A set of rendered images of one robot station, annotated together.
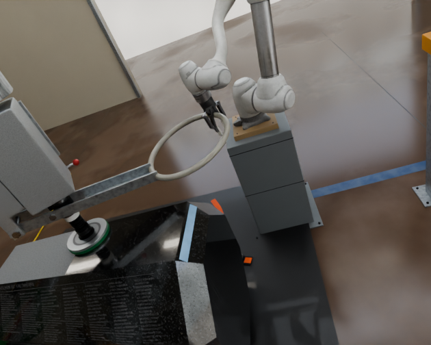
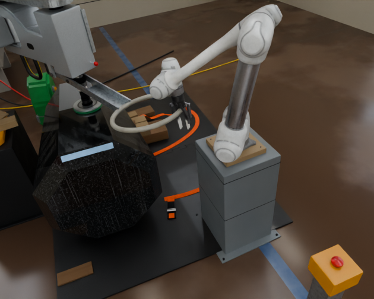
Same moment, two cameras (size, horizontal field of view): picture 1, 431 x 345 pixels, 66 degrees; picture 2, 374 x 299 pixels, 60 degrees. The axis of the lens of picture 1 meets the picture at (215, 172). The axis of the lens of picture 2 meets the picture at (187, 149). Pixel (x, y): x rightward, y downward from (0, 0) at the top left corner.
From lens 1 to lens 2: 1.70 m
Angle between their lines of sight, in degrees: 45
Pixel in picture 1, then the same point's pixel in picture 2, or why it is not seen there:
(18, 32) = not seen: outside the picture
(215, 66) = (158, 79)
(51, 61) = not seen: outside the picture
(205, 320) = (48, 192)
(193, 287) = (55, 174)
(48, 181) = (62, 63)
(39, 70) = not seen: outside the picture
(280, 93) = (218, 143)
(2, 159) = (46, 37)
